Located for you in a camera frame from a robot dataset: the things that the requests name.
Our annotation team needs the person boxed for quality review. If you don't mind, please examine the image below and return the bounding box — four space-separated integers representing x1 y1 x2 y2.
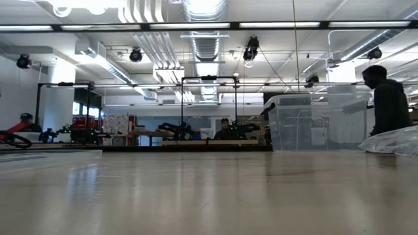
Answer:
18 112 43 133
214 117 236 141
361 64 414 138

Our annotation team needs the brown wooden table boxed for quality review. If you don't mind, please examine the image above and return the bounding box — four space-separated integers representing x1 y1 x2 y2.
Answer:
128 129 174 147

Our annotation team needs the black ceiling spotlight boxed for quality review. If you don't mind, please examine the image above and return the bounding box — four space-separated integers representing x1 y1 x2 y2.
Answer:
305 74 320 89
367 46 383 61
16 54 33 70
129 47 144 63
243 35 261 62

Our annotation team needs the white ceiling pipe bundle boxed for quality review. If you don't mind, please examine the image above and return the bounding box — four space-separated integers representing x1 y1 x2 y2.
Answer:
119 0 181 70

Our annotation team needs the white patterned panel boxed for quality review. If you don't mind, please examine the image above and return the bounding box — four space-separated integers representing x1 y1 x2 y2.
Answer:
103 114 130 134

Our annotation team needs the clear plastic storage box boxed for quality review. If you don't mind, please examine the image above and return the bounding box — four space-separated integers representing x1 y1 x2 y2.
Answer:
263 92 374 153

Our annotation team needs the overhead black light bar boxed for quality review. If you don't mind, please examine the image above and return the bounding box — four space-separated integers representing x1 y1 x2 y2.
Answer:
0 20 418 33

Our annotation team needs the clear plastic bag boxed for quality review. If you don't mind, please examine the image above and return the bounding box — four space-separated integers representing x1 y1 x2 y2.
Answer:
358 125 418 158

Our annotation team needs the red plastic object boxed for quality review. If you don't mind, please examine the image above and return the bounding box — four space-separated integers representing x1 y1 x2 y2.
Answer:
0 122 26 142

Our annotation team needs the black robot station frame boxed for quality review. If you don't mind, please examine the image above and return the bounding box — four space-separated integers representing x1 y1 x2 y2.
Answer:
180 74 238 131
33 81 96 144

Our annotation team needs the black aluminium table frame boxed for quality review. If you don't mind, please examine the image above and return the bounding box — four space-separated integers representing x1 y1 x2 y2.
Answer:
0 144 274 153

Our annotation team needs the ribbed silver air duct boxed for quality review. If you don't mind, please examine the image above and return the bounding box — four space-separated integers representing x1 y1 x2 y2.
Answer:
182 0 227 102

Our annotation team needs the thin hanging black cable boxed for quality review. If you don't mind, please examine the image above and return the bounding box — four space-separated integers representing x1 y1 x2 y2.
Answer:
291 0 300 94

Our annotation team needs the black cable loop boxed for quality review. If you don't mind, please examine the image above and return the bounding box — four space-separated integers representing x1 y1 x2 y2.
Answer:
0 129 33 149

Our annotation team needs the grey round ceiling duct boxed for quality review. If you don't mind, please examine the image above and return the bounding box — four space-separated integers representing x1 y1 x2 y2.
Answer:
328 8 418 65

